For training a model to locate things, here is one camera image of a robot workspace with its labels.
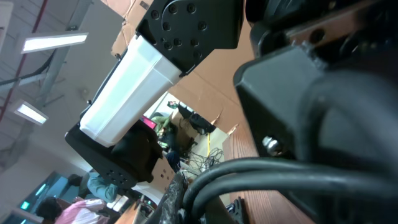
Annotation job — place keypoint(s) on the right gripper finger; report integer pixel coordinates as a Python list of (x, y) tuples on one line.
[(322, 88)]

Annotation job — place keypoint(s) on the ceiling light fixture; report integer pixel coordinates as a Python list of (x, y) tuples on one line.
[(48, 41), (29, 112)]

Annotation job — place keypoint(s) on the cardboard wall panel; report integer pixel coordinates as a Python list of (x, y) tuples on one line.
[(209, 89)]

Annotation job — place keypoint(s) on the computer monitor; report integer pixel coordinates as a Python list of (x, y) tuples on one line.
[(148, 122)]

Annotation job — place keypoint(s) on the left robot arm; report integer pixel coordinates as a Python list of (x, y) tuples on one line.
[(171, 40)]

